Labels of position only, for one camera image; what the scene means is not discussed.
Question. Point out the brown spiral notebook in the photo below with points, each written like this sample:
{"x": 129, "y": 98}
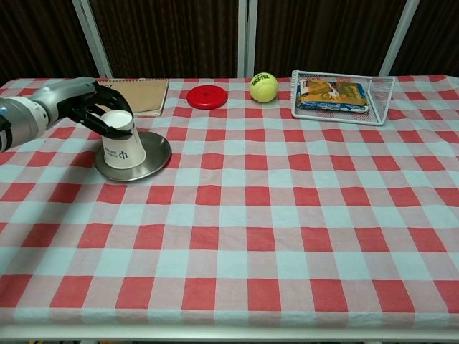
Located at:
{"x": 147, "y": 96}

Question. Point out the red round disc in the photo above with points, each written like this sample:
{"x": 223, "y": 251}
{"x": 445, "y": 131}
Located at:
{"x": 201, "y": 102}

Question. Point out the white paper cup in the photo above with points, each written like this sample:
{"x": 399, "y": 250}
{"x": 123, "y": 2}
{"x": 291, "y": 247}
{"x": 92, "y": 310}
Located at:
{"x": 123, "y": 152}

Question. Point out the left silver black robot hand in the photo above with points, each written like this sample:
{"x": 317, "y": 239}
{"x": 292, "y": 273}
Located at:
{"x": 68, "y": 95}

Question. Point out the blue orange snack packet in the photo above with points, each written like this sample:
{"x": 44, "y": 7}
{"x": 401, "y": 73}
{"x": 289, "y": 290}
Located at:
{"x": 333, "y": 96}

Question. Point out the red white checkered tablecloth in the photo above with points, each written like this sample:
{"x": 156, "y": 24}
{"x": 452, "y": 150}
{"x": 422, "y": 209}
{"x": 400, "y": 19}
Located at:
{"x": 251, "y": 222}

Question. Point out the silver metal plate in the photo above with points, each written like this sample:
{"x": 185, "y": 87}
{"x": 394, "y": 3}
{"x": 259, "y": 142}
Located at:
{"x": 157, "y": 150}

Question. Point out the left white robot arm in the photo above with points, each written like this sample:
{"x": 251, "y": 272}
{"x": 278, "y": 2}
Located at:
{"x": 21, "y": 122}

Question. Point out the dark brown partition panel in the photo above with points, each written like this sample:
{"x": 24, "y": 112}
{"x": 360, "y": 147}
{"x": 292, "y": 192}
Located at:
{"x": 168, "y": 36}
{"x": 43, "y": 32}
{"x": 322, "y": 36}
{"x": 437, "y": 36}

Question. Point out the yellow tennis ball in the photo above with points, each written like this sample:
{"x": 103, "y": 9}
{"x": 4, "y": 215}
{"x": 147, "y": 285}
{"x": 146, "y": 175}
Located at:
{"x": 264, "y": 89}

